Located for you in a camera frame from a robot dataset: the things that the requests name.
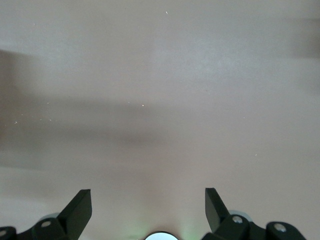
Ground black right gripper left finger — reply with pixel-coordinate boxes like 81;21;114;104
0;188;93;240

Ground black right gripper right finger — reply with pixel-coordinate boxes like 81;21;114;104
201;187;307;240

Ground brown table cover sheet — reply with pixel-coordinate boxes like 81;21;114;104
0;0;320;240

